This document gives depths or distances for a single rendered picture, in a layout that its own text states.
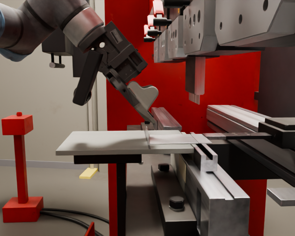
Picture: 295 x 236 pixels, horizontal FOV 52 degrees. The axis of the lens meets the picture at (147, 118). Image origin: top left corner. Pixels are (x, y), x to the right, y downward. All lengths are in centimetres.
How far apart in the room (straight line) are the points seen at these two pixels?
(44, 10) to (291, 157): 61
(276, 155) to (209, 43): 47
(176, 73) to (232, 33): 122
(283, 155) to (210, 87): 83
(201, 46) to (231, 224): 26
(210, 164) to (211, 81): 103
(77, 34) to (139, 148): 25
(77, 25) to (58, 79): 296
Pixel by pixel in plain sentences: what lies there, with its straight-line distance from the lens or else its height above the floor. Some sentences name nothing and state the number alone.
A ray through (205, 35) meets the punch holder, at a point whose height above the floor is 119.
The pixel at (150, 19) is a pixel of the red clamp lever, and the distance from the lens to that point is 95.
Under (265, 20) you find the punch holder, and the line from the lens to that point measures 24.
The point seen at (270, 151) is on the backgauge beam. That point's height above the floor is 94.
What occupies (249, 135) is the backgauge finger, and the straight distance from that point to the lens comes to 71.
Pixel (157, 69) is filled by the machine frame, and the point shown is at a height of 115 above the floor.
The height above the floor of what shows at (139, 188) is 88.
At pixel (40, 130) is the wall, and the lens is 373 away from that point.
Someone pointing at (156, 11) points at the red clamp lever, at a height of 128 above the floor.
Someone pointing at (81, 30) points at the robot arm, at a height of 122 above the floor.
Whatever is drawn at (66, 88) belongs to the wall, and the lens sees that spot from 353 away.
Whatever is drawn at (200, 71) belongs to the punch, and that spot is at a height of 115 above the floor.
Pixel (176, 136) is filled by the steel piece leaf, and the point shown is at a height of 100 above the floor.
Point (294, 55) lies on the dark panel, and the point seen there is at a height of 120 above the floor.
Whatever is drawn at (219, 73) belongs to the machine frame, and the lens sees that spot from 156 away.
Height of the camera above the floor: 115
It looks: 9 degrees down
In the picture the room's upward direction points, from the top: straight up
